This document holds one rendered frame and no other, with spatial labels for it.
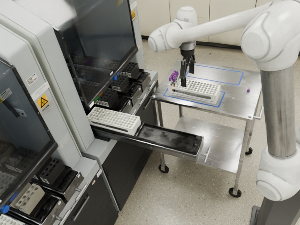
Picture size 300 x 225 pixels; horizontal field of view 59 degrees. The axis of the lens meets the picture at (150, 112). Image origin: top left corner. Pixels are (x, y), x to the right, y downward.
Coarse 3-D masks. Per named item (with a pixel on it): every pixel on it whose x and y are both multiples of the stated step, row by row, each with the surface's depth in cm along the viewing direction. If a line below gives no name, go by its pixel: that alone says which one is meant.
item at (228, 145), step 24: (168, 72) 181; (216, 72) 175; (240, 72) 172; (168, 96) 162; (240, 96) 155; (192, 120) 221; (216, 144) 200; (240, 144) 197; (168, 168) 215; (216, 168) 186; (240, 168) 172; (240, 192) 192
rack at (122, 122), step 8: (96, 112) 153; (104, 112) 152; (112, 112) 152; (120, 112) 150; (88, 120) 150; (96, 120) 148; (104, 120) 148; (112, 120) 147; (120, 120) 147; (128, 120) 145; (136, 120) 144; (104, 128) 149; (112, 128) 150; (120, 128) 149; (128, 128) 140; (136, 128) 144
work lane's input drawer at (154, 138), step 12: (96, 132) 152; (108, 132) 148; (144, 132) 145; (156, 132) 144; (168, 132) 143; (180, 132) 141; (132, 144) 146; (144, 144) 141; (156, 144) 138; (168, 144) 137; (180, 144) 136; (192, 144) 135; (180, 156) 135; (192, 156) 131
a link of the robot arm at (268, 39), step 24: (288, 0) 81; (264, 24) 74; (288, 24) 75; (264, 48) 75; (288, 48) 77; (264, 72) 86; (288, 72) 84; (264, 96) 92; (288, 96) 88; (288, 120) 92; (288, 144) 98; (264, 168) 107; (288, 168) 100; (264, 192) 108; (288, 192) 102
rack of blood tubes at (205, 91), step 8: (192, 80) 161; (168, 88) 161; (176, 88) 158; (184, 88) 157; (192, 88) 156; (200, 88) 155; (208, 88) 155; (216, 88) 155; (184, 96) 159; (192, 96) 157; (200, 96) 158; (208, 96) 157; (216, 96) 149
